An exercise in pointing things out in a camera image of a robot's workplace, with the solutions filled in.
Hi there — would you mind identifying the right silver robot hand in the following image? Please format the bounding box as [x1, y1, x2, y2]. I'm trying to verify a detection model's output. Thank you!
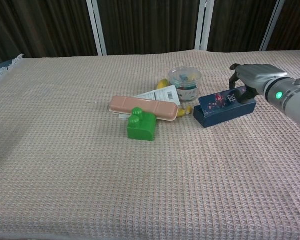
[228, 63, 290, 105]

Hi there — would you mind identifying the dark blue glasses case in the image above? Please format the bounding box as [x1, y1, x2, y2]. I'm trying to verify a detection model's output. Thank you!
[193, 86, 257, 129]

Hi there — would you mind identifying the pink plastic pencil case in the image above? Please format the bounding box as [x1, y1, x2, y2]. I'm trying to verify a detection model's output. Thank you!
[108, 96, 180, 123]

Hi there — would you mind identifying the clear jar with colourful pieces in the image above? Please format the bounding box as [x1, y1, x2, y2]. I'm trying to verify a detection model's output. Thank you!
[168, 66, 203, 102]

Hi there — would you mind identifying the yellow toy banana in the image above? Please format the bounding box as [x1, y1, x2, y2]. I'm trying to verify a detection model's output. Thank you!
[156, 78, 170, 90]

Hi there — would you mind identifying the white paper packet with barcode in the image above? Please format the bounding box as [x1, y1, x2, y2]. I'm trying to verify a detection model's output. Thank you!
[118, 84, 181, 120]

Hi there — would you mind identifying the dark brown pleated curtain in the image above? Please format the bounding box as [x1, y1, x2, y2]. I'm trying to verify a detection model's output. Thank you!
[0, 0, 300, 61]

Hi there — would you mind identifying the green toy building block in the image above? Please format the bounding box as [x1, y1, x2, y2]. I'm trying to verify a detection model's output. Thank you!
[126, 106, 158, 143]

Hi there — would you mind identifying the beige waffle tablecloth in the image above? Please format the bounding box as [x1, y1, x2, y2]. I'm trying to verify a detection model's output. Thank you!
[0, 49, 300, 240]

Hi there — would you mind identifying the white screen frame post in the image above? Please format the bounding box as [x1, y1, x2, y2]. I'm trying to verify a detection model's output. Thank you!
[194, 0, 215, 52]
[86, 0, 108, 56]
[259, 0, 286, 52]

